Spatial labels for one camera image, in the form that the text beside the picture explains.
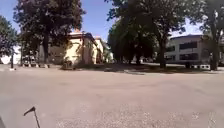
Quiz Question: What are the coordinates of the yellow building with tiled roof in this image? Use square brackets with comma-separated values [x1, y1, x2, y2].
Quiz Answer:
[38, 30, 105, 66]

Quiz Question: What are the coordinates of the robot's own part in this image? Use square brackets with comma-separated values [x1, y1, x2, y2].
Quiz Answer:
[22, 106, 41, 128]

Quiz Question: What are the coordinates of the tall tree with thick trunk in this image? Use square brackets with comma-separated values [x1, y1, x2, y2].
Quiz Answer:
[188, 0, 224, 72]

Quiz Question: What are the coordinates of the group of big shady trees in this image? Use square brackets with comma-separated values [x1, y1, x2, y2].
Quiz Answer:
[103, 0, 189, 69]

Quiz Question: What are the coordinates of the big dark broad-crowned tree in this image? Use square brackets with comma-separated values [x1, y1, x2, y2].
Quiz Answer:
[12, 0, 87, 65]

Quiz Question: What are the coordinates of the grey asphalt road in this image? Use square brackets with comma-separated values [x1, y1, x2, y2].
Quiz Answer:
[0, 64, 224, 128]

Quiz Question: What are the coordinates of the white flat-roofed building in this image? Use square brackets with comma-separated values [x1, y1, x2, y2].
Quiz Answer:
[164, 34, 224, 67]

